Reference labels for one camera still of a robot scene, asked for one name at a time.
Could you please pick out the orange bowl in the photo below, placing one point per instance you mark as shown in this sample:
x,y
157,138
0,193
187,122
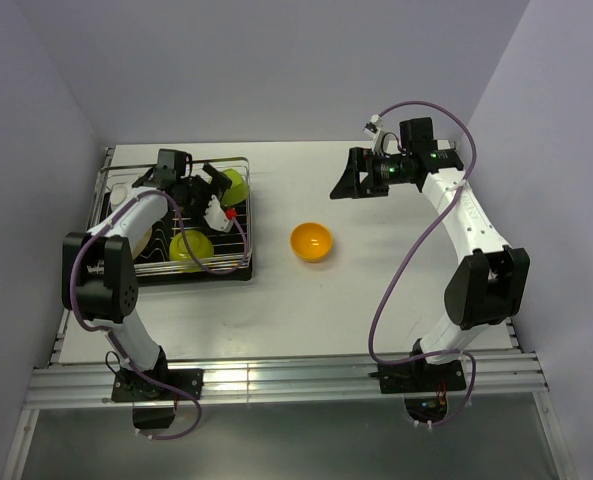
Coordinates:
x,y
311,241

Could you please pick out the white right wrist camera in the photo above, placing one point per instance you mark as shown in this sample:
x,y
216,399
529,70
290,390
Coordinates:
x,y
379,135

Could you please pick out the black patterned bowl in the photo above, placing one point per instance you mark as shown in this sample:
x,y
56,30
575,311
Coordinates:
x,y
141,244

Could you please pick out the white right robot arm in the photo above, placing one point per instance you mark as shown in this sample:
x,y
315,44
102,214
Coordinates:
x,y
489,282

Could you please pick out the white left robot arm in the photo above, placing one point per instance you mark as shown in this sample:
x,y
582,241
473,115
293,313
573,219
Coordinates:
x,y
99,281

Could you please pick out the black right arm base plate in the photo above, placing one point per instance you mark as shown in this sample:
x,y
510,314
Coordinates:
x,y
420,377

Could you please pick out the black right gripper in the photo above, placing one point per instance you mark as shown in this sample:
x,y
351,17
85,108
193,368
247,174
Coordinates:
x,y
350,185

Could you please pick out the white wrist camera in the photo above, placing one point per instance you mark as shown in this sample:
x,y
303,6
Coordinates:
x,y
215,216
379,135

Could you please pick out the white round bowl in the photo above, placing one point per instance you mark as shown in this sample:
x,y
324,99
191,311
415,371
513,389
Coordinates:
x,y
120,197

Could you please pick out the aluminium table edge rail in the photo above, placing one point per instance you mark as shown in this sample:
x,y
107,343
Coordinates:
x,y
299,379

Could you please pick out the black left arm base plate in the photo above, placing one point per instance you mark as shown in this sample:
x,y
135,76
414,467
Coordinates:
x,y
129,387

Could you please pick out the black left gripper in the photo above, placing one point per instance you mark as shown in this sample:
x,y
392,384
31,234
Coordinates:
x,y
195,213

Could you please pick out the steel wire dish rack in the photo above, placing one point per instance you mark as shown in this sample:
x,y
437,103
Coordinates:
x,y
171,185

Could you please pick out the white square bowl green outside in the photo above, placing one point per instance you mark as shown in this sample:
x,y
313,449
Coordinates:
x,y
238,191

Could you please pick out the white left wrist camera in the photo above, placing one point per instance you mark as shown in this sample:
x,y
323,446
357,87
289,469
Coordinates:
x,y
215,216

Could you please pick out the lime green bowl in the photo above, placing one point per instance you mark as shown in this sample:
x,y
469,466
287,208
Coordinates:
x,y
192,244

